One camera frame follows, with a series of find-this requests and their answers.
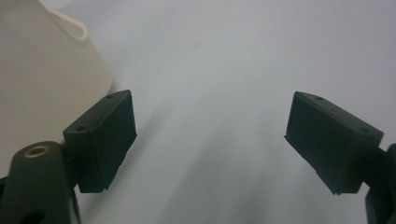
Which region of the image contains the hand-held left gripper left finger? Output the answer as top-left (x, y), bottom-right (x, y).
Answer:
top-left (62, 89), bottom-right (138, 194)

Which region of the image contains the cream plastic bin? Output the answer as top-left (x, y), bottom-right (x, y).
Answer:
top-left (0, 0), bottom-right (114, 178)

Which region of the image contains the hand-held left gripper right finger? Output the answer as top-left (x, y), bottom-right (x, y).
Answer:
top-left (283, 91), bottom-right (385, 196)

